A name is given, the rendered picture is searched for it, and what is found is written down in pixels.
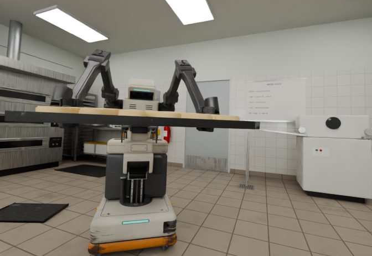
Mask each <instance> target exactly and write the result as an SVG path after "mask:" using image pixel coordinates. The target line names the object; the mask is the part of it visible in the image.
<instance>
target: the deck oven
mask: <svg viewBox="0 0 372 256"><path fill-rule="evenodd" d="M75 81H76V77H75V76H71V75H67V74H64V73H61V72H57V71H54V70H50V69H46V68H43V67H40V66H36V65H33V64H29V63H26V62H22V61H19V60H15V59H11V58H8V57H5V56H2V55H0V177H1V176H7V175H13V174H19V173H25V172H29V171H35V170H41V169H47V168H53V167H57V166H59V161H62V155H63V139H64V128H59V123H43V122H9V121H4V120H5V119H4V116H5V111H31V112H35V108H36V107H37V106H50V103H51V98H52V96H53V92H54V89H55V85H62V86H66V87H67V84H75Z"/></svg>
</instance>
